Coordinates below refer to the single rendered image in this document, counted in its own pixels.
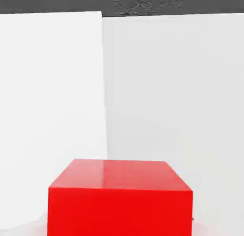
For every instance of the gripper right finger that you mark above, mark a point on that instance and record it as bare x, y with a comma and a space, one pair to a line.
202, 230

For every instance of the small red cube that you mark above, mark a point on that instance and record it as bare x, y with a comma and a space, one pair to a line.
119, 211

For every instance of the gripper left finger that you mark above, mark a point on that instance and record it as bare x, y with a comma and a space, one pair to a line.
36, 228

